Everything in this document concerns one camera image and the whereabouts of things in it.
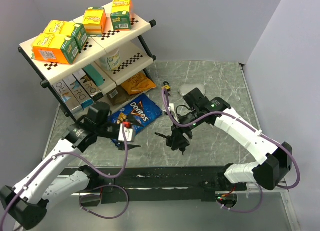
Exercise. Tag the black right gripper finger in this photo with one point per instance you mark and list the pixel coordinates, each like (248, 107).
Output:
(173, 140)
(184, 137)

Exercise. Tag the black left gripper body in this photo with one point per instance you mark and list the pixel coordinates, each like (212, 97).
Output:
(108, 130)

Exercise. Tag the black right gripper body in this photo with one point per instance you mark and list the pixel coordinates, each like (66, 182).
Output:
(189, 118)

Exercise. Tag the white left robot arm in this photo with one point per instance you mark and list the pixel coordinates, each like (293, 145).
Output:
(65, 171)

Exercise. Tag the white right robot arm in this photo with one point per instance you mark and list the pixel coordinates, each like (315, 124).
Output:
(272, 160)

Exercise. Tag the yellow padlock with key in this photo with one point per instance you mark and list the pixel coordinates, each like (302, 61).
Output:
(167, 87)

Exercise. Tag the grey silver sponge pad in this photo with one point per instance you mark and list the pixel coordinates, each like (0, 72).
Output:
(186, 88)

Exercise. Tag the brown snack bag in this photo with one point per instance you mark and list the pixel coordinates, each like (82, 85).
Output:
(118, 96)

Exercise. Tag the blue Doritos chip bag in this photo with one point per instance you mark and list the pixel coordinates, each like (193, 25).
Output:
(142, 109)

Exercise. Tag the middle white RO box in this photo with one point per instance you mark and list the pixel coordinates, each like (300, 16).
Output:
(78, 91)

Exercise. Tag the white ro box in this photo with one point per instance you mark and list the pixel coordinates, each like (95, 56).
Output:
(78, 91)
(67, 97)

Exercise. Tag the left white RO box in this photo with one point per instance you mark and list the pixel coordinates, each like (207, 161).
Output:
(67, 97)

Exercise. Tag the teal box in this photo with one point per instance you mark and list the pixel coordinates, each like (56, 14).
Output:
(91, 71)

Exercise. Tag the yellow honey dijon chip bag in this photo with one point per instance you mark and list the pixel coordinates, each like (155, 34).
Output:
(138, 84)

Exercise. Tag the beige two-tier shelf rack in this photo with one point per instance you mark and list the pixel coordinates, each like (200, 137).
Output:
(135, 57)

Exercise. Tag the white paper cup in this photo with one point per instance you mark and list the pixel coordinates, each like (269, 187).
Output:
(111, 61)

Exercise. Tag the front orange sponge box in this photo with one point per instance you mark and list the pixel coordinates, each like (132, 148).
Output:
(55, 48)

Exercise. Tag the orange yellow sponge pack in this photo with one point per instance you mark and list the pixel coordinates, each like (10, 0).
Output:
(94, 21)

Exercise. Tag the green yellow sponge box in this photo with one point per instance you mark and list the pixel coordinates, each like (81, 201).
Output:
(121, 14)

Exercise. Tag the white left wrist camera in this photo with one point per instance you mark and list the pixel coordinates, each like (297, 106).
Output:
(126, 134)

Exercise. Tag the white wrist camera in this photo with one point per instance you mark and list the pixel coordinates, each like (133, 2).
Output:
(172, 109)
(126, 134)

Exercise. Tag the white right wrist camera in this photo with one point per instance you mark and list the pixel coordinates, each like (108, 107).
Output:
(172, 109)

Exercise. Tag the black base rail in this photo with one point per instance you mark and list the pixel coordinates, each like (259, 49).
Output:
(168, 183)

